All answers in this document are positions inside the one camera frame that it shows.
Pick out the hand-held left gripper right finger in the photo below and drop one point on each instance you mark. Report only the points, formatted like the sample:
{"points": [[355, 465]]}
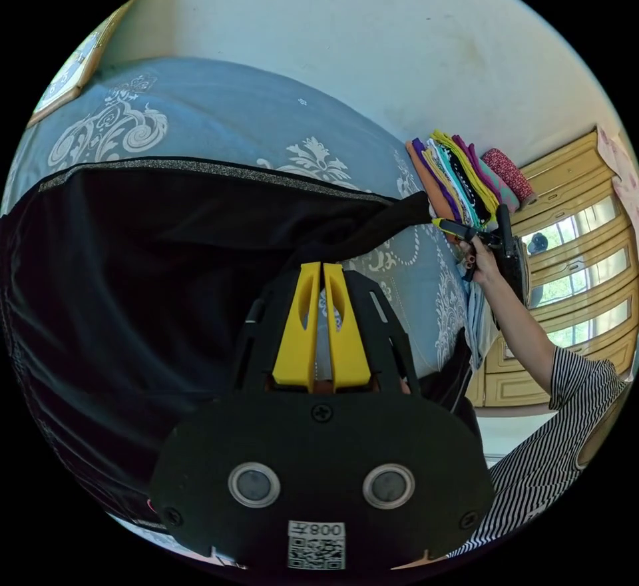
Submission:
{"points": [[348, 341]]}

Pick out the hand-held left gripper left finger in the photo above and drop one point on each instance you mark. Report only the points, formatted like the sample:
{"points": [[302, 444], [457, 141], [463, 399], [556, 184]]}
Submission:
{"points": [[293, 331]]}

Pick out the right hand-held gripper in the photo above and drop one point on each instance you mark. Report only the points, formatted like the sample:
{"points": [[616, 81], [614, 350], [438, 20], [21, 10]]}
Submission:
{"points": [[509, 261]]}

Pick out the black pants with gray stripes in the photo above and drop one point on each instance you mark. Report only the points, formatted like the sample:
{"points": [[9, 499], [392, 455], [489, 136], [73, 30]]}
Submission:
{"points": [[150, 266]]}

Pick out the person's right forearm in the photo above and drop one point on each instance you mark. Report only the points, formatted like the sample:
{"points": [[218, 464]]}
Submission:
{"points": [[521, 326]]}

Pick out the person's right hand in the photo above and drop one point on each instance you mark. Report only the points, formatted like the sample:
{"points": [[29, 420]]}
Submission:
{"points": [[480, 262]]}

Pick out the pile of clothes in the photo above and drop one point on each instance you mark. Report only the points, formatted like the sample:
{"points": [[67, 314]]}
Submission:
{"points": [[452, 176]]}

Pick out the rolled red dotted cloth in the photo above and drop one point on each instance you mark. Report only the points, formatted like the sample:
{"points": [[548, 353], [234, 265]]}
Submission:
{"points": [[508, 175]]}

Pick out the yellow cupboard with mirror doors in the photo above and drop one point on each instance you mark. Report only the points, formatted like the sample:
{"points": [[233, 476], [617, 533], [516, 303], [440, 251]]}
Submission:
{"points": [[564, 276]]}

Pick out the pink patterned curtain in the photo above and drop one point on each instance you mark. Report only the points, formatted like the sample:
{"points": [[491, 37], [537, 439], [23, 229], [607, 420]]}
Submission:
{"points": [[621, 171]]}

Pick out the bed with blue patterned quilt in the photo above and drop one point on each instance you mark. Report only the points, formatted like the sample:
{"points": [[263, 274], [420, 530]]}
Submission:
{"points": [[239, 111]]}

